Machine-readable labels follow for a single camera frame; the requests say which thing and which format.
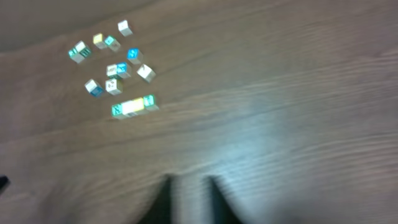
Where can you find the white 7 wooden block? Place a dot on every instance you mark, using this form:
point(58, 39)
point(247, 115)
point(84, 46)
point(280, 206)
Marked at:
point(128, 108)

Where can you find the blue H wooden block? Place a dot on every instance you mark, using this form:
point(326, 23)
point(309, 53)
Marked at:
point(135, 56)

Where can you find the green R wooden block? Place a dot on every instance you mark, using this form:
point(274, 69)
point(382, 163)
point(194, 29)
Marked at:
point(117, 111)

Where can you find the yellow I wooden block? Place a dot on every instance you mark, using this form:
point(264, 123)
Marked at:
point(138, 106)

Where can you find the green A wooden block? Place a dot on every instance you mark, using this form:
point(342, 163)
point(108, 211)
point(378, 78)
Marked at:
point(112, 43)

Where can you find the green 7 wooden block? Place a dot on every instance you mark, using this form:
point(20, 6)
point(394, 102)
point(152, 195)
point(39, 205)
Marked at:
point(150, 103)

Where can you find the green J wooden block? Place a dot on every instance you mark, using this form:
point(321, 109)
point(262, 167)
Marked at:
point(75, 55)

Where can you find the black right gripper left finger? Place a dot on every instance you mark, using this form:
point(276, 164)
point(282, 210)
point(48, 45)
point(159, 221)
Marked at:
point(160, 211)

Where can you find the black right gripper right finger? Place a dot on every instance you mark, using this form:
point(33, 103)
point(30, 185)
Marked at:
point(222, 212)

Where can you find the wooden block brain picture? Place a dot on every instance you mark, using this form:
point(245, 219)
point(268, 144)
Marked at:
point(112, 71)

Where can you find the yellow top wooden block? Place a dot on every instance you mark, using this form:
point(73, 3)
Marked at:
point(98, 41)

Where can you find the plain white wooden block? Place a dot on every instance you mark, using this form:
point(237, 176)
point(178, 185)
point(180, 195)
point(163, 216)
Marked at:
point(124, 28)

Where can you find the blue P wooden block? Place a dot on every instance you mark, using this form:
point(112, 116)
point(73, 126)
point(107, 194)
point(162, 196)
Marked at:
point(123, 70)

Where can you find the wooden block green 2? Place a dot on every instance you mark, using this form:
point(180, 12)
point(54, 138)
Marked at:
point(83, 49)

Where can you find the white block blue side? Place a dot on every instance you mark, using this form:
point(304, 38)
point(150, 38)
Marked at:
point(146, 73)

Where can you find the white block round picture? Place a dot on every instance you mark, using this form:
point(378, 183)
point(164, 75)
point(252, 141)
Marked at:
point(113, 86)

